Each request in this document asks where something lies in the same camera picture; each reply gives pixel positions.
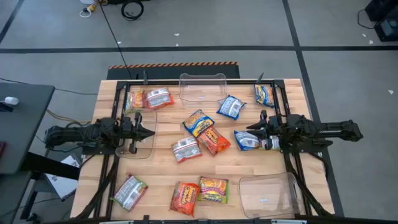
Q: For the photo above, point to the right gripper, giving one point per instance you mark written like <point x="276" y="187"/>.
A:
<point x="275" y="127"/>

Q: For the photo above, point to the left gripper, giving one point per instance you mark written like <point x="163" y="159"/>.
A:
<point x="136" y="124"/>

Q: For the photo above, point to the blue Maruchan ramen pack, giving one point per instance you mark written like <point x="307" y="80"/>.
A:
<point x="245" y="141"/>
<point x="264" y="95"/>
<point x="197" y="122"/>
<point x="230" y="107"/>

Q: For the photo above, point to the orange Maruchan ramen pack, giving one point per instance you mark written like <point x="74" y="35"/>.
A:
<point x="186" y="150"/>
<point x="214" y="141"/>
<point x="159" y="98"/>
<point x="185" y="199"/>

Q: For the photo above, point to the silver red packet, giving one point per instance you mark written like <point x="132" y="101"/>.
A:
<point x="129" y="193"/>

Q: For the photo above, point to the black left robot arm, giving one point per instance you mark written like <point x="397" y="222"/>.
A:
<point x="71" y="133"/>

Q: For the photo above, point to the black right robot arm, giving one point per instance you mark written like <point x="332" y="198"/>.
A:
<point x="335" y="129"/>

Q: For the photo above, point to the clear plastic bin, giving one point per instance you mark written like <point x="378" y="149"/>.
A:
<point x="202" y="90"/>
<point x="149" y="149"/>
<point x="267" y="193"/>

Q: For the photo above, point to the black mat with hazard stripe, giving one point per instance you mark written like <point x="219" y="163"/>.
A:
<point x="155" y="72"/>

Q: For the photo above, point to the white light bar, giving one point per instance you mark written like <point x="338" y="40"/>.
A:
<point x="289" y="221"/>
<point x="116" y="222"/>

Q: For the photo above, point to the white printed box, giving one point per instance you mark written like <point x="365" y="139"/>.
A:
<point x="62" y="183"/>

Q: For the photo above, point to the dark grey desk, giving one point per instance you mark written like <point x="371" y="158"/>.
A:
<point x="21" y="130"/>

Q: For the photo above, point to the dark red item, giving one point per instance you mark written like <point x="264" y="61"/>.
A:
<point x="1" y="148"/>

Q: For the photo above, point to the black equipment case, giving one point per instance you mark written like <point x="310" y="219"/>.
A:
<point x="382" y="9"/>
<point x="388" y="29"/>

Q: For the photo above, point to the black metal table frame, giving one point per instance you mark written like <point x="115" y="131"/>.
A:
<point x="161" y="82"/>

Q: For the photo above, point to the black desk leg frame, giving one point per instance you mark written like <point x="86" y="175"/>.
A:
<point x="49" y="165"/>

